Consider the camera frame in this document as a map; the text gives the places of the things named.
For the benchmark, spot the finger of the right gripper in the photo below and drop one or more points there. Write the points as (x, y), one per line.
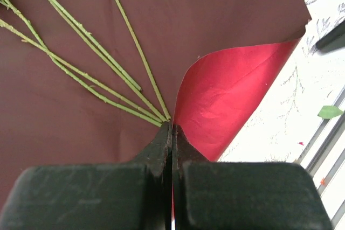
(334, 38)

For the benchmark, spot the floral patterned tablecloth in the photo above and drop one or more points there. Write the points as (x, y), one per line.
(283, 122)

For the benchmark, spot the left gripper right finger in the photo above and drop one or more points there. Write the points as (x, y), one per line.
(242, 197)

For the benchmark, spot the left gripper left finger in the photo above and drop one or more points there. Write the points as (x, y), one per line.
(81, 197)

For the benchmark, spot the fake flower bouquet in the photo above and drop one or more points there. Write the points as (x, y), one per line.
(155, 84)

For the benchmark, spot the aluminium rail bed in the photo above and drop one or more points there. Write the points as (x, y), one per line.
(331, 160)

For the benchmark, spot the loose green leaf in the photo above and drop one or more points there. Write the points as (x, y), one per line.
(330, 112)

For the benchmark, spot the red wrapping paper sheet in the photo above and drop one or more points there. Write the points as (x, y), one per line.
(229, 12)

